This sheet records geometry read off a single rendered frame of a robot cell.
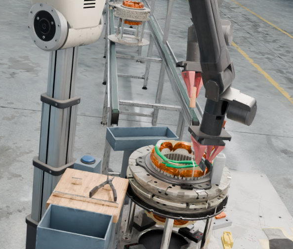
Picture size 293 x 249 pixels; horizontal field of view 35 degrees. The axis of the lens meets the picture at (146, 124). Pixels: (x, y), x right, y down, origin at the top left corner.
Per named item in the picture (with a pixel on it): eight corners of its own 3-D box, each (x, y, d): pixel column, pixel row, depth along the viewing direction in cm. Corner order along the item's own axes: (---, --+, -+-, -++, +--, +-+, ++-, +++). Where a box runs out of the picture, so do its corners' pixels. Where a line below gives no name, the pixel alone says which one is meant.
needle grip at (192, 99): (196, 107, 136) (197, 87, 136) (190, 107, 135) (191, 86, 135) (194, 107, 137) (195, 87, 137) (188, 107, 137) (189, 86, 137)
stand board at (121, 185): (116, 223, 122) (117, 216, 121) (45, 210, 123) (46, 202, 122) (128, 186, 140) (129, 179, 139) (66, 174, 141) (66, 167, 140)
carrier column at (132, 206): (131, 238, 156) (139, 185, 148) (123, 237, 156) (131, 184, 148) (131, 234, 158) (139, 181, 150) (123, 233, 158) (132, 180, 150)
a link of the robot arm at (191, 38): (191, 26, 140) (186, 22, 134) (214, 25, 137) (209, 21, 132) (190, 49, 140) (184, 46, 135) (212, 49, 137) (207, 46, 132)
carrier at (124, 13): (118, 33, 454) (122, 1, 443) (155, 41, 442) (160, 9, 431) (100, 38, 420) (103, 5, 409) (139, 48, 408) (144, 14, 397)
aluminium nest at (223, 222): (231, 225, 176) (232, 220, 175) (212, 229, 171) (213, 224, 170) (212, 208, 185) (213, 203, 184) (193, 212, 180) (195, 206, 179)
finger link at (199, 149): (218, 170, 125) (226, 139, 122) (193, 170, 123) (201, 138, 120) (208, 158, 131) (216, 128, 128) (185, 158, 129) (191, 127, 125)
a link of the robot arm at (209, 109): (214, 85, 123) (205, 89, 118) (238, 93, 120) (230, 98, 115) (208, 109, 125) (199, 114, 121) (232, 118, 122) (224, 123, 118)
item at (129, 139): (156, 188, 193) (167, 126, 182) (166, 203, 183) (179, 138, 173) (98, 193, 183) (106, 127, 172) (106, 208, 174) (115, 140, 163)
